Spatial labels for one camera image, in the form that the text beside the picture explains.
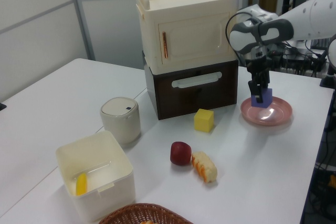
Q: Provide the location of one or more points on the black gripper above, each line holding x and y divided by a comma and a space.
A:
258, 70

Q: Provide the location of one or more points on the purple cube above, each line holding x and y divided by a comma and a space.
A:
267, 99

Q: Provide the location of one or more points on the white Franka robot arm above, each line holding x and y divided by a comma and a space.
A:
309, 16

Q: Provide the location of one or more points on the pink plate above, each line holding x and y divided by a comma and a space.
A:
273, 115

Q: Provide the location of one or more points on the yellow cube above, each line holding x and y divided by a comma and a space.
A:
203, 120

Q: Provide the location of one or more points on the dark brown drawer box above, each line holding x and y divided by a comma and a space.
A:
199, 95

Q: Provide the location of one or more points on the black clamp pole base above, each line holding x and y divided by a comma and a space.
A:
328, 81

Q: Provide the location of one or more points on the black keyboard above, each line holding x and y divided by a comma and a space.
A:
319, 43

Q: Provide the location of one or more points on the cream plastic cabinet box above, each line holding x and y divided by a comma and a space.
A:
189, 30

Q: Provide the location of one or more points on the toy bread sandwich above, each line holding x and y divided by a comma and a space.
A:
204, 166

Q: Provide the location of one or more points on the red toy apple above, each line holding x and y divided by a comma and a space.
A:
180, 153

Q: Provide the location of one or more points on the cream cylindrical lidded bin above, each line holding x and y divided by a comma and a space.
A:
120, 120

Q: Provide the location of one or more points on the brown wicker basket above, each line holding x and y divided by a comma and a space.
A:
141, 213

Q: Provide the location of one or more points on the bread roll in basket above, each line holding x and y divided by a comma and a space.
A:
147, 222

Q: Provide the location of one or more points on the cream open square container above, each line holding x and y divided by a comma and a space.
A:
105, 179

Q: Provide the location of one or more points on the yellow toy banana piece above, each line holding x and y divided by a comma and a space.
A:
81, 184

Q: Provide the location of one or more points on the black flat object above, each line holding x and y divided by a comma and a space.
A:
2, 107

